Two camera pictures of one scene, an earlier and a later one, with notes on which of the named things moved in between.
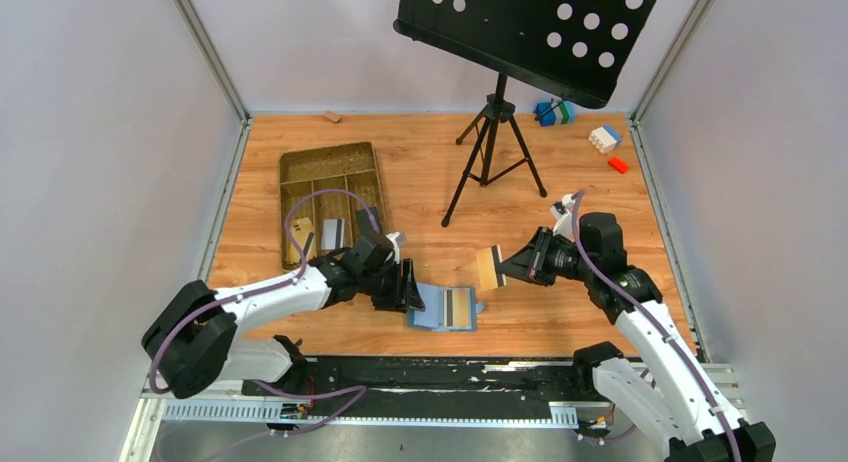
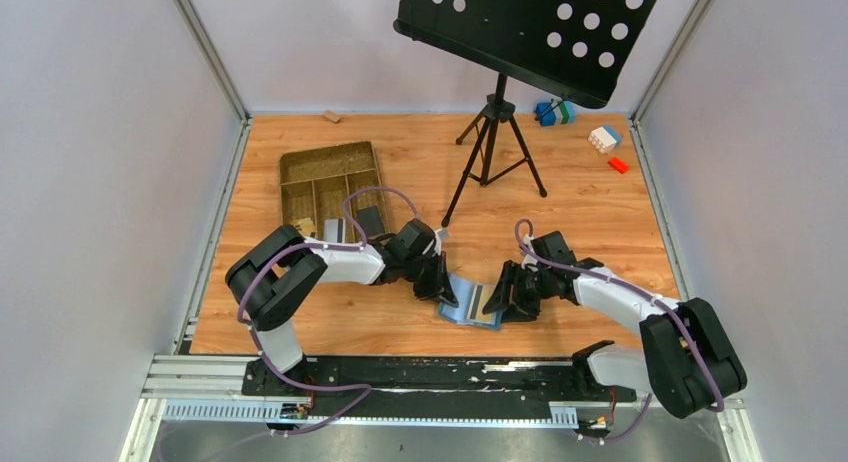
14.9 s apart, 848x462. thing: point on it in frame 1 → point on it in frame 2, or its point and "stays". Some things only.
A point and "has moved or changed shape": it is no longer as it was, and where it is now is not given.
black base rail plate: [432, 386] stays
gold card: [457, 307] → [481, 293]
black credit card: [365, 225] stays
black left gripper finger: [410, 295] → [447, 294]
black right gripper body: [539, 255] → [522, 289]
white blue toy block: [605, 138] stays
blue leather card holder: [447, 309] has moved or changed shape
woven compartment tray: [326, 223] stays
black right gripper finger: [532, 262] → [502, 299]
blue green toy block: [556, 113] stays
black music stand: [569, 39] stays
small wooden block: [332, 116] stays
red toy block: [618, 165] stays
